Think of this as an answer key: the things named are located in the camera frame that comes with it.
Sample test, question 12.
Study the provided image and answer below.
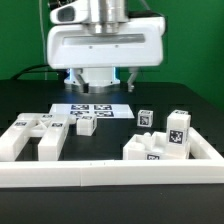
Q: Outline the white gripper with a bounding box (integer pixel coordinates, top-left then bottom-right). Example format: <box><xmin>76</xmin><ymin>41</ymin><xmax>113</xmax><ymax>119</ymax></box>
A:
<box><xmin>47</xmin><ymin>17</ymin><xmax>165</xmax><ymax>93</ymax></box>

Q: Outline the white chair seat part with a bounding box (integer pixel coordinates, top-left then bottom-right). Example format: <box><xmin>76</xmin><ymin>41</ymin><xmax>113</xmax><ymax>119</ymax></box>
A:
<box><xmin>123</xmin><ymin>132</ymin><xmax>190</xmax><ymax>160</ymax></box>

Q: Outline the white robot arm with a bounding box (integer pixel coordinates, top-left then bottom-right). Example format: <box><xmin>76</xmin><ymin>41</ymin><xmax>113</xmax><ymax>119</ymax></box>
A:
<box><xmin>47</xmin><ymin>0</ymin><xmax>166</xmax><ymax>93</ymax></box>

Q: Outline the small tagged cube left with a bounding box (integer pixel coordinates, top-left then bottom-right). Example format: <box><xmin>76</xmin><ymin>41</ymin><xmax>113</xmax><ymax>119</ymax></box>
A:
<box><xmin>137</xmin><ymin>110</ymin><xmax>153</xmax><ymax>127</ymax></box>

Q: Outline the white U-shaped fence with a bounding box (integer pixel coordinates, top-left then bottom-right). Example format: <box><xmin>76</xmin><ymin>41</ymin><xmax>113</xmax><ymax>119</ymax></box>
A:
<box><xmin>0</xmin><ymin>129</ymin><xmax>224</xmax><ymax>188</ymax></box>

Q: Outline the white marker base plate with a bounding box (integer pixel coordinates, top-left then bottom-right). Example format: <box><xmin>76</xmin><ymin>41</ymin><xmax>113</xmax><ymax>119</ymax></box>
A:
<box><xmin>50</xmin><ymin>104</ymin><xmax>134</xmax><ymax>119</ymax></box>

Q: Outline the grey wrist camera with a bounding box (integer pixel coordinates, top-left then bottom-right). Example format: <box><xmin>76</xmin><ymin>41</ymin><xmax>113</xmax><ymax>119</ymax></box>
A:
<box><xmin>50</xmin><ymin>4</ymin><xmax>88</xmax><ymax>25</ymax></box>

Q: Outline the white chair back frame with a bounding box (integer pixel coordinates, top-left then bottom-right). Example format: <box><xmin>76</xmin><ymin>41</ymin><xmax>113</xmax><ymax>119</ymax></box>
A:
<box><xmin>0</xmin><ymin>113</ymin><xmax>76</xmax><ymax>162</ymax></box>

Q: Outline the black cable bundle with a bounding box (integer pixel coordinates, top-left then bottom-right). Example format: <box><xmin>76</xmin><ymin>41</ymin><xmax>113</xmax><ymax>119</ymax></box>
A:
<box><xmin>9</xmin><ymin>64</ymin><xmax>51</xmax><ymax>81</ymax></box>

